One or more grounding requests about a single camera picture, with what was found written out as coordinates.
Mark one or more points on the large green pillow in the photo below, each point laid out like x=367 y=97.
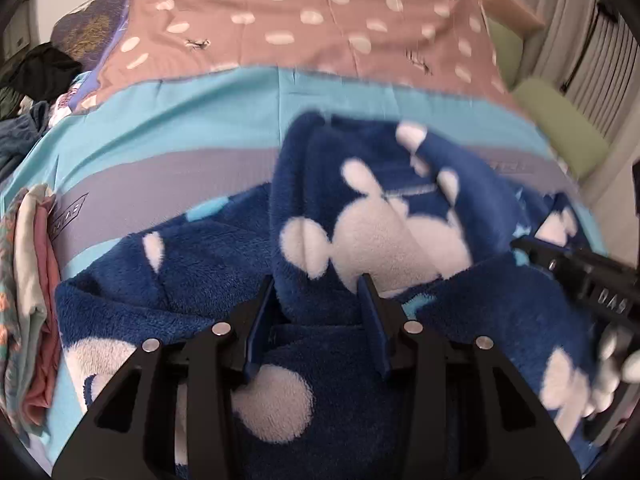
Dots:
x=565 y=125

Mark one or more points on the dark printed quilt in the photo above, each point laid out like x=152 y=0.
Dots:
x=90 y=25

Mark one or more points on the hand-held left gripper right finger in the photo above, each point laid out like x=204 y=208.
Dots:
x=372 y=320

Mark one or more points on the pink polka dot sheet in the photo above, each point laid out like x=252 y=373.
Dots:
x=300 y=35

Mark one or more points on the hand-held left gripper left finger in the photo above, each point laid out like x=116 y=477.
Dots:
x=257 y=335

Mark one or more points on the folded pink garment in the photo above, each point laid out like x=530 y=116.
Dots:
x=47 y=310

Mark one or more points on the turquoise grey striped blanket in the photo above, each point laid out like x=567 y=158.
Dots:
x=175 y=125

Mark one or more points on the pink white printed cloth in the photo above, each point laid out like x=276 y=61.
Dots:
x=66 y=97

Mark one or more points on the person's right hand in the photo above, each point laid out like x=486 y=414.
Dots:
x=612 y=360

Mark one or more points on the small green pillow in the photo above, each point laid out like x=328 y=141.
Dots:
x=507 y=50

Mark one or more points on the beige pillow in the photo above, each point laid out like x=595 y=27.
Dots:
x=512 y=7

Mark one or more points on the blue fleece spotted garment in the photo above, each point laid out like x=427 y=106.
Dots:
x=350 y=160

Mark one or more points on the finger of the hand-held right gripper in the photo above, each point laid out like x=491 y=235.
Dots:
x=537 y=255

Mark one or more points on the black clothes pile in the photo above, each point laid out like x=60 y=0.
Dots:
x=45 y=67

